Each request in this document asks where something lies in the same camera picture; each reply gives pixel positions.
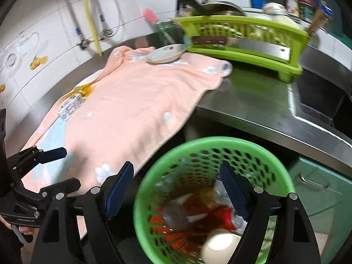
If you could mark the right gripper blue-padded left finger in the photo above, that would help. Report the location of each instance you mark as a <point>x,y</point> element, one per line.
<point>59,241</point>

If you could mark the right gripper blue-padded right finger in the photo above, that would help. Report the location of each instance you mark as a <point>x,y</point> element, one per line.
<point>293,241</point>

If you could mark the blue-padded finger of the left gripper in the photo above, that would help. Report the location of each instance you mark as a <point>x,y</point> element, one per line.
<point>24,161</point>
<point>66,187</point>

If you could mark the white paper cup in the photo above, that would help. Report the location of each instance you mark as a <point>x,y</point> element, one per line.
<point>219,246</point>

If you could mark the yellow candy wrapper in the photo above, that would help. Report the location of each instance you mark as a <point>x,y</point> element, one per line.
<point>84,91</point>

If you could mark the orange red snack bag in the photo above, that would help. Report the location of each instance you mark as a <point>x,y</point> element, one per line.
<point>204,213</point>

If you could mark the white blue milk carton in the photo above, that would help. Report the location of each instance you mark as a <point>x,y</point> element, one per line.
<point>69,106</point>

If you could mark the red cola can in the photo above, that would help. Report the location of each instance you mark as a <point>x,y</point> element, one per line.
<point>237,224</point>

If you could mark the clear plastic cup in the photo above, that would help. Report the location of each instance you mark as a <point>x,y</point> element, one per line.
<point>175,217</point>

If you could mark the green plastic trash basket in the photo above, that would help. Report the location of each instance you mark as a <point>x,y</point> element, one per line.
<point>184,185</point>

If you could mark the person's left hand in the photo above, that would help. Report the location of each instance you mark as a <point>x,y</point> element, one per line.
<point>22,229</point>

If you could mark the green cabinet door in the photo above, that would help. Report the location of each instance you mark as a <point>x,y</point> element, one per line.
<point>326,197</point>

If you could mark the peach pink towel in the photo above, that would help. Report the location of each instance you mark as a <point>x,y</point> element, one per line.
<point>134,108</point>

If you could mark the red plastic stool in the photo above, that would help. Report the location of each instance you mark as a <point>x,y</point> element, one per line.
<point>179,241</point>

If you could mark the metal water pipe with valve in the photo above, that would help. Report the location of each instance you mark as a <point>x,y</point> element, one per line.
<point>84,43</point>

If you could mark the white ceramic plate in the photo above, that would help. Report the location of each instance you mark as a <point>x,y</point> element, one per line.
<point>166,54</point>

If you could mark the pink bottle brush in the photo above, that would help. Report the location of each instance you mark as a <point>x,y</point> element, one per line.
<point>150,17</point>

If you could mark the dark green utensil holder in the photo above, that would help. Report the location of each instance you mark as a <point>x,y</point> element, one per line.
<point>166,33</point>

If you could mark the green dish drying rack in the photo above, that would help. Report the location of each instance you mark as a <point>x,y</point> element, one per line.
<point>248,28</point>

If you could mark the black frying pan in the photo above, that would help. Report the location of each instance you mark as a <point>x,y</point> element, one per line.
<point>221,8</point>

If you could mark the stacked white bowls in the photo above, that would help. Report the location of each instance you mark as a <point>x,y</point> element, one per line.
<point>274,8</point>

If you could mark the cleaver with wooden handle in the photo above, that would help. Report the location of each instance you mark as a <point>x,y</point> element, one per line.
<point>269,50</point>

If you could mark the black handled kitchen knife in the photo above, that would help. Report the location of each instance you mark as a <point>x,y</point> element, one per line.
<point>182,8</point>

